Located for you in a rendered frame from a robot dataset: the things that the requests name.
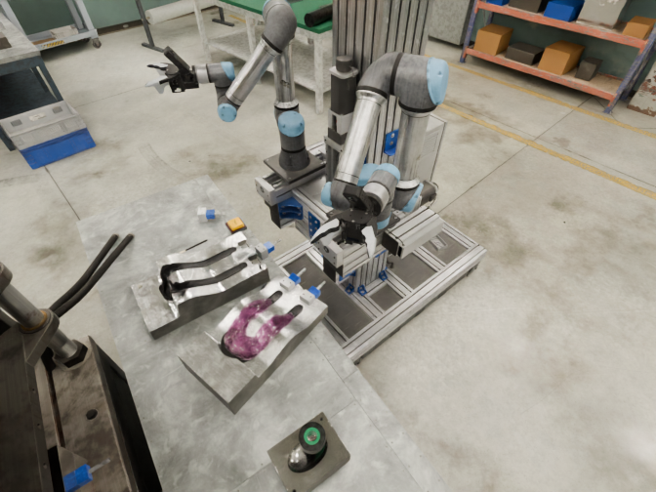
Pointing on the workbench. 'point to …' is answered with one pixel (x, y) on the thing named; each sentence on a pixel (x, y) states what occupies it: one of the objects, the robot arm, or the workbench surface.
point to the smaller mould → (330, 457)
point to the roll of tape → (311, 441)
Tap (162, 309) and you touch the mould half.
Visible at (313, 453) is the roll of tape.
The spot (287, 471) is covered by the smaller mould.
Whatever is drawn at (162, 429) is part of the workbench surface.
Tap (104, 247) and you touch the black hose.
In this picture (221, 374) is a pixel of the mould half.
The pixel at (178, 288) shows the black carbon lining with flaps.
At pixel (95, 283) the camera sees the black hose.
